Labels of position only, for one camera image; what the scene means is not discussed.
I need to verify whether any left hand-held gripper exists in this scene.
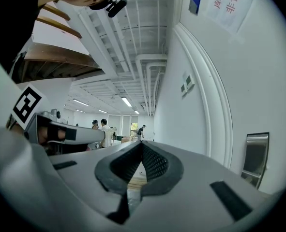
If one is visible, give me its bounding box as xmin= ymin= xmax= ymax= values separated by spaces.
xmin=6 ymin=83 xmax=117 ymax=146

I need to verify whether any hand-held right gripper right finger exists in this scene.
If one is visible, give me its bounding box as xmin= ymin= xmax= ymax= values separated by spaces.
xmin=129 ymin=140 xmax=280 ymax=232

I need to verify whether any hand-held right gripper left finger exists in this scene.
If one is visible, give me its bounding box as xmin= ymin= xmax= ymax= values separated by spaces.
xmin=0 ymin=126 xmax=144 ymax=232

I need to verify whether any person's left hand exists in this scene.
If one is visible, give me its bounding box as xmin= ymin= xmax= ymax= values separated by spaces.
xmin=37 ymin=125 xmax=68 ymax=145

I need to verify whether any white ceiling pipe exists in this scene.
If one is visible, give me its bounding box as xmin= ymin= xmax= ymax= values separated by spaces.
xmin=135 ymin=54 xmax=169 ymax=117

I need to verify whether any wooden staircase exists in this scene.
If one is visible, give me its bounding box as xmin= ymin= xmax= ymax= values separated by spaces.
xmin=16 ymin=3 xmax=103 ymax=83

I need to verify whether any person's black shirt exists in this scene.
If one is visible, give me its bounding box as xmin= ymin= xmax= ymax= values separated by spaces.
xmin=0 ymin=0 xmax=45 ymax=71

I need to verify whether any white paper notice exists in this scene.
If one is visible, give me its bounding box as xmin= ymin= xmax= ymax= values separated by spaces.
xmin=206 ymin=0 xmax=257 ymax=34

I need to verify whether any metal door lock handle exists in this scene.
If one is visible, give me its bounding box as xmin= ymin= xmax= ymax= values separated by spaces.
xmin=240 ymin=131 xmax=270 ymax=190

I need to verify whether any black head camera mount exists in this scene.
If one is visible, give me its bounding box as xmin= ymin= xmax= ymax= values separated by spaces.
xmin=88 ymin=0 xmax=129 ymax=19

